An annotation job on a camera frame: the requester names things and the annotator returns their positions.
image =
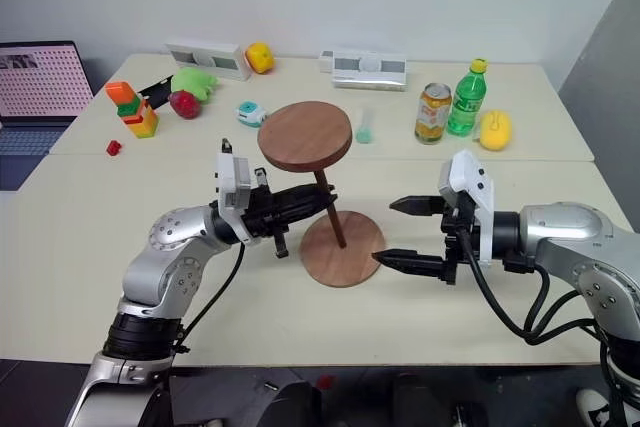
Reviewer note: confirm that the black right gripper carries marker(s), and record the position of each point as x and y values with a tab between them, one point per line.
452	252

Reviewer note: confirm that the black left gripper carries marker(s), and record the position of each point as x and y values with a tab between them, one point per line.
265	212

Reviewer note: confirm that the wooden pole with round disc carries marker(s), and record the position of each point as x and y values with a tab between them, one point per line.
304	134

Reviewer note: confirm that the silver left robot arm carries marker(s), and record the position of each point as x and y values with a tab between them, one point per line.
165	267

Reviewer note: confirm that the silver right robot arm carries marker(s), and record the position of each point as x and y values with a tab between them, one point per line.
565	237

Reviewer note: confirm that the round wooden base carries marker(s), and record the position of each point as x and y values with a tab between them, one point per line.
350	262

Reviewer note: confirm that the teal and white tape measure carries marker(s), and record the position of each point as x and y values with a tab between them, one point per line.
252	114

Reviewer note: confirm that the orange drink can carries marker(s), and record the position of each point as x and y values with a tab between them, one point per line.
432	117

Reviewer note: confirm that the yellow lemon toy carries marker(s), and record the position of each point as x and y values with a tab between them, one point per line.
496	131

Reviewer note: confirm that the green plastic bottle yellow cap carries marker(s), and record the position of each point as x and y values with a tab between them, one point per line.
467	104

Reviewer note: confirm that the white rectangular device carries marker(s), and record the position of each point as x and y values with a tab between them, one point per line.
210	59
367	69

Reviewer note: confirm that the yellow toy bell pepper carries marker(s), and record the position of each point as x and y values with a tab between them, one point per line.
260	58

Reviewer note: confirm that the red toy apple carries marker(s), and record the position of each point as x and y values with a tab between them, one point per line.
185	104

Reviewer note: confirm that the green plush toy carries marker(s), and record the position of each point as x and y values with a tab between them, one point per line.
192	81

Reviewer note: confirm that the colourful toy block tower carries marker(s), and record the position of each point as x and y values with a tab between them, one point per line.
142	119

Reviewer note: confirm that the black flat device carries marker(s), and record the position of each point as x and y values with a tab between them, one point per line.
156	93

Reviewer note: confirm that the small red toy block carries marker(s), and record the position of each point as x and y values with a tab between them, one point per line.
114	147

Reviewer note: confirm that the white shoe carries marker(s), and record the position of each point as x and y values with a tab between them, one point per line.
595	409

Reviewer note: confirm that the open laptop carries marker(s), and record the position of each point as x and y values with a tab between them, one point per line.
35	82

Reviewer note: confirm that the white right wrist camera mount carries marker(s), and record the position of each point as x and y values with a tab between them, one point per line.
472	182

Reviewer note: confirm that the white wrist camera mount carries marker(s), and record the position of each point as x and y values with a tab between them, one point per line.
235	182
472	182

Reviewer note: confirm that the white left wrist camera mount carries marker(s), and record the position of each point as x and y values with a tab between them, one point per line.
235	182

